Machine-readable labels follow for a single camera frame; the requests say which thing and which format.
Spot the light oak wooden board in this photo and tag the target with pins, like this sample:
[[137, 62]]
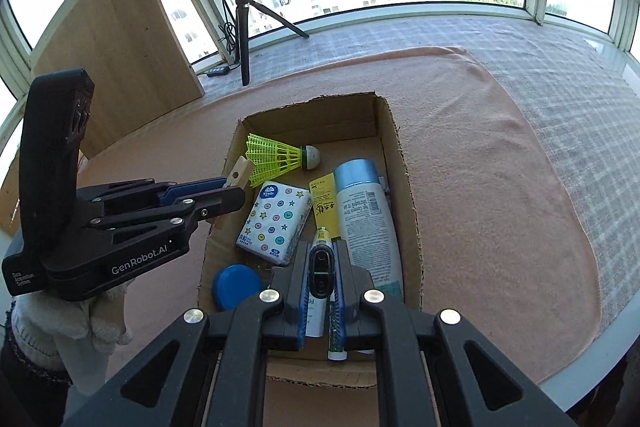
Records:
[[125, 57]]

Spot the wooden clothespin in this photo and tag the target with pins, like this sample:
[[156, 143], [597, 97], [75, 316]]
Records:
[[240, 172]]

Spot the yellow and grey ruler card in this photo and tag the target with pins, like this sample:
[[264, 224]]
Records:
[[325, 197]]

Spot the black tripod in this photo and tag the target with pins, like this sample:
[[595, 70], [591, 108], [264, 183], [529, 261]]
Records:
[[245, 47]]

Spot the green and white tube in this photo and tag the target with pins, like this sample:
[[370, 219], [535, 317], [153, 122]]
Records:
[[336, 352]]

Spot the patterned white tube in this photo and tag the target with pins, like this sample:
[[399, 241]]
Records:
[[320, 267]]

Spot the yellow shuttlecock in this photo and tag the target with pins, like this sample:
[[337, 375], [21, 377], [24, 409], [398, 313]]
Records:
[[275, 157]]

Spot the white sunscreen bottle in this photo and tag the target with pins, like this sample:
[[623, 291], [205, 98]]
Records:
[[365, 227]]

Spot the pine plank panel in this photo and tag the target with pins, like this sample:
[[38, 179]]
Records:
[[7, 202]]

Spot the cardboard box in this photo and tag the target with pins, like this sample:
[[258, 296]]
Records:
[[405, 187]]

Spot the patterned tissue pack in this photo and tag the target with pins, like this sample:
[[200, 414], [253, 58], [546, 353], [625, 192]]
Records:
[[275, 222]]

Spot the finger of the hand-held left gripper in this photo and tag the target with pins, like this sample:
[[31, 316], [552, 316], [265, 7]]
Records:
[[210, 204], [195, 188]]

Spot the checkered cloth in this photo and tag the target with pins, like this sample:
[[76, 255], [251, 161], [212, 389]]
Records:
[[550, 82]]

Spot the blue round container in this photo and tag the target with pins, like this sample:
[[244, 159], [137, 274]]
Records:
[[235, 284]]

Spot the person's left hand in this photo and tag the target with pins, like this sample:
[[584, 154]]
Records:
[[75, 327]]

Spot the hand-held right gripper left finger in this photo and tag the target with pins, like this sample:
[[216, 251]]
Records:
[[301, 307]]

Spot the person's left forearm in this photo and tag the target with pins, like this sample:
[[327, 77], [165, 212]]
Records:
[[30, 387]]

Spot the black power strip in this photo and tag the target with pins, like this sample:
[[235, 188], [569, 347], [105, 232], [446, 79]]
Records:
[[217, 72]]

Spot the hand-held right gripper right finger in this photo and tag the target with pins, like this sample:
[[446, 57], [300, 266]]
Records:
[[336, 312]]

